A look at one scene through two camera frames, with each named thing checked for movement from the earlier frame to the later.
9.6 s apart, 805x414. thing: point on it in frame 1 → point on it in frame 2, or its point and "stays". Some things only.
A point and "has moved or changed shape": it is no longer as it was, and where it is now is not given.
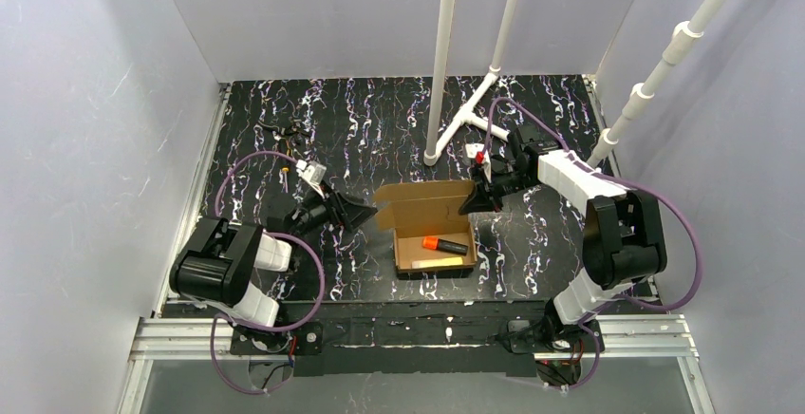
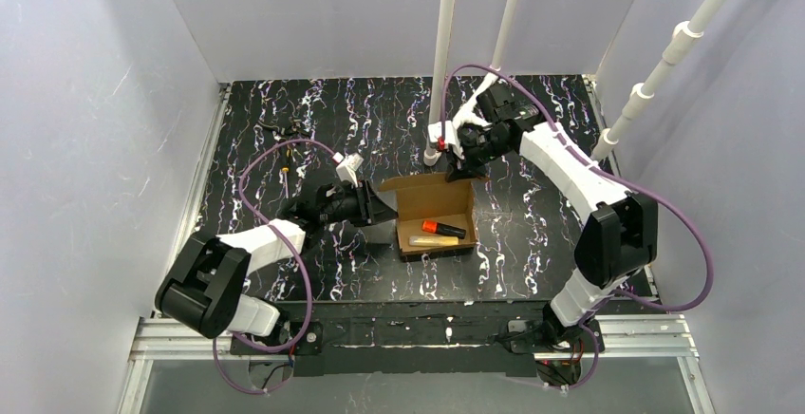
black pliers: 296,128 stays
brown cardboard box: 430,233 has moved or changed shape
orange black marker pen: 445,245 → 443,229
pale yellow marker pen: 437,262 → 423,240
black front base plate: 417,339 stays
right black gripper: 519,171 → 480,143
